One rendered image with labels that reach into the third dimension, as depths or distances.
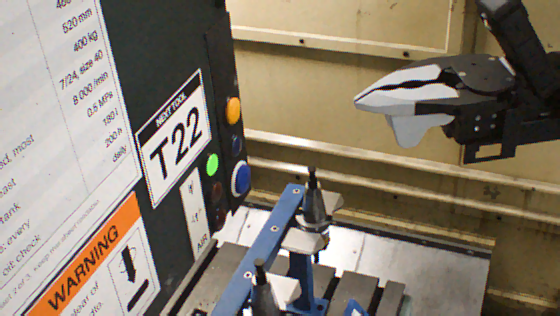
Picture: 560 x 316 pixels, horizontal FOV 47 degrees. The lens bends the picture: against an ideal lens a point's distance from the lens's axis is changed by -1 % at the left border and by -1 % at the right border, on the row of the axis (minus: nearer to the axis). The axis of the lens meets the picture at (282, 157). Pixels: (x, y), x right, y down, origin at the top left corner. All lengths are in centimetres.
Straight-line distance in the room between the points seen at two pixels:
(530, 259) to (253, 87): 75
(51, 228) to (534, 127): 46
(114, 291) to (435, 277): 117
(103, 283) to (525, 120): 42
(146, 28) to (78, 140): 10
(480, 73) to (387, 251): 102
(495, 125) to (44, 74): 42
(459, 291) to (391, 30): 63
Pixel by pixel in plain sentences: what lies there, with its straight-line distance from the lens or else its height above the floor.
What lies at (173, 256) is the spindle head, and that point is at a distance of 55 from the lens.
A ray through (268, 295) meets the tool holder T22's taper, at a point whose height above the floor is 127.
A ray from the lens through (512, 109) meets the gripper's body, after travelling 63.
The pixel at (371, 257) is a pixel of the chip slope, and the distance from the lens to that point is 161.
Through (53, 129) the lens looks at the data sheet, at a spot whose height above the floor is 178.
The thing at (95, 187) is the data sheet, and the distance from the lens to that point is 44.
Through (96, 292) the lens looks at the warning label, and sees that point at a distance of 47.
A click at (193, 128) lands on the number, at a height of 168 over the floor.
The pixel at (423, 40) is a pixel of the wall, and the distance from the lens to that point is 130.
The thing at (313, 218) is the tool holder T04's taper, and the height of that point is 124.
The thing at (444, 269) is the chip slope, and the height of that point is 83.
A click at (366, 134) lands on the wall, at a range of 145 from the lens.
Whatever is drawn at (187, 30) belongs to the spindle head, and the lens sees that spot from 51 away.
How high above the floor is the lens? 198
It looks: 37 degrees down
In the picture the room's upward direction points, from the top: 5 degrees counter-clockwise
